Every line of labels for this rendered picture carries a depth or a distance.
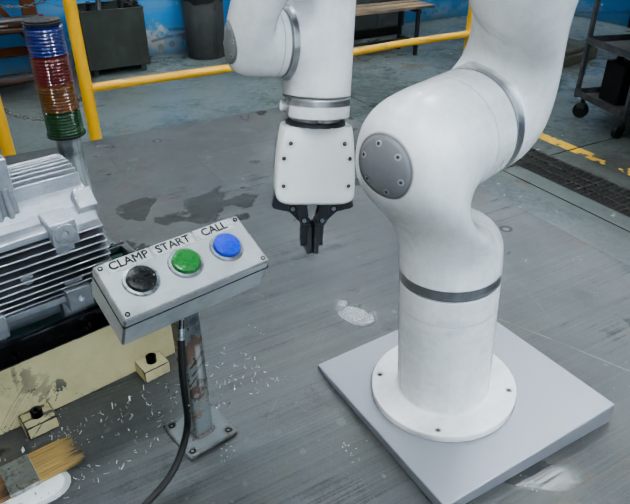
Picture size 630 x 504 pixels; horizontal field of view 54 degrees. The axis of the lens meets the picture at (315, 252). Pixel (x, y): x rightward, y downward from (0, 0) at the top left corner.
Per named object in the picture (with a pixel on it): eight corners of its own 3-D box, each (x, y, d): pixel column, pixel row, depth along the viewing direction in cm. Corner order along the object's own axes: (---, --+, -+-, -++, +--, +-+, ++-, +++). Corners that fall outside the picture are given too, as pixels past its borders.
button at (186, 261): (178, 284, 63) (180, 274, 62) (164, 263, 64) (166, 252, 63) (204, 274, 65) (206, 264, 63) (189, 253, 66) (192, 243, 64)
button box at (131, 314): (121, 347, 62) (124, 321, 57) (90, 293, 64) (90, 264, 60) (261, 285, 71) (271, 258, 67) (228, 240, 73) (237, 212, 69)
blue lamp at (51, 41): (36, 60, 95) (29, 30, 92) (23, 53, 99) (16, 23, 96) (74, 54, 98) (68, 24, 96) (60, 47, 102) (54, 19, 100)
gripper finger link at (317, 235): (314, 206, 79) (313, 254, 81) (339, 206, 79) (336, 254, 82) (311, 199, 82) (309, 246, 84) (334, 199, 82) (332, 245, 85)
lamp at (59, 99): (49, 116, 100) (42, 89, 97) (36, 107, 103) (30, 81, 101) (85, 109, 103) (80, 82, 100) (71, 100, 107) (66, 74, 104)
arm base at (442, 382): (448, 326, 94) (455, 219, 84) (547, 400, 80) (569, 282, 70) (345, 375, 86) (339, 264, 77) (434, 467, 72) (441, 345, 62)
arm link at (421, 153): (521, 269, 73) (548, 67, 61) (427, 346, 62) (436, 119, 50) (437, 237, 81) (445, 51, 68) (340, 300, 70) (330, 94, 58)
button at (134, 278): (133, 303, 60) (134, 293, 59) (119, 280, 61) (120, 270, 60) (161, 291, 62) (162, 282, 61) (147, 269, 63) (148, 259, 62)
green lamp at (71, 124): (55, 143, 102) (49, 116, 100) (42, 133, 106) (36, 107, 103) (90, 134, 105) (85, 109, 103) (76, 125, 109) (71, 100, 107)
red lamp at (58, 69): (42, 89, 97) (36, 60, 95) (30, 81, 101) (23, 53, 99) (80, 82, 100) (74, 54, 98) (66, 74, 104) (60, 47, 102)
